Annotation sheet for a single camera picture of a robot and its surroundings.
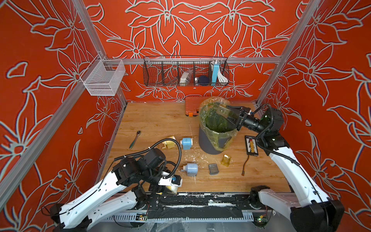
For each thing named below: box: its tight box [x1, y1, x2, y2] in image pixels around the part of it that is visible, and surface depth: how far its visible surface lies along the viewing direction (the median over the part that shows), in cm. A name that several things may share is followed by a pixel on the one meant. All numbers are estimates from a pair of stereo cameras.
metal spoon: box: [128, 130, 142, 150], surface depth 99 cm
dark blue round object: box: [198, 75, 210, 87], surface depth 97 cm
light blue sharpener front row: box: [180, 162, 199, 177], surface depth 79 cm
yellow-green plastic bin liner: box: [199, 96, 238, 152], surface depth 81 cm
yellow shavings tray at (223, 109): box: [216, 103, 230, 118], surface depth 65 cm
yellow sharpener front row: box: [165, 185, 179, 195], surface depth 61 cm
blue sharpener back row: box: [180, 137, 194, 151], surface depth 90 cm
